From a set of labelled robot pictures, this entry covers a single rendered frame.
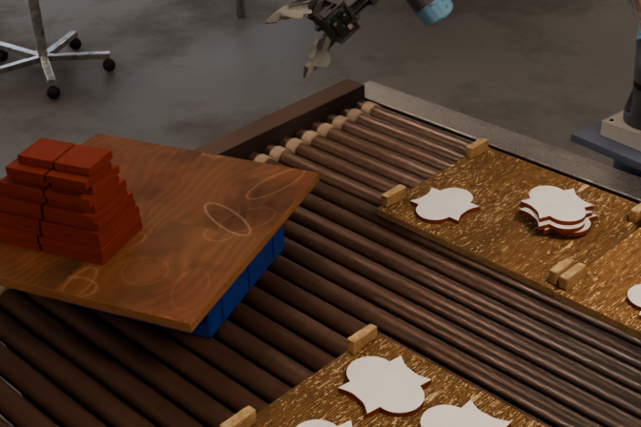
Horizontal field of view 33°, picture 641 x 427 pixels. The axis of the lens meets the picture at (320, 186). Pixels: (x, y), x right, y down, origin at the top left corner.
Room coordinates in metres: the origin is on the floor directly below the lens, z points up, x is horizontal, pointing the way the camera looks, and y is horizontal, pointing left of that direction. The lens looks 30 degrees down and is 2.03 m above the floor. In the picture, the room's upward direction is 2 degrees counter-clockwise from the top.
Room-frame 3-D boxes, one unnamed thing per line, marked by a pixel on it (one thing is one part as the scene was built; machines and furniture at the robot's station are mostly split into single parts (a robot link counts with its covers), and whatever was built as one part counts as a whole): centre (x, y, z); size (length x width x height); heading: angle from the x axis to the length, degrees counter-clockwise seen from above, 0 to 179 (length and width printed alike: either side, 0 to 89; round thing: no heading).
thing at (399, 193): (1.82, -0.14, 0.95); 0.06 x 0.02 x 0.03; 134
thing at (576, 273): (1.52, -0.43, 0.95); 0.06 x 0.02 x 0.03; 133
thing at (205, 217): (1.64, 0.33, 1.03); 0.50 x 0.50 x 0.02; 66
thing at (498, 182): (1.77, -0.38, 0.93); 0.41 x 0.35 x 0.02; 44
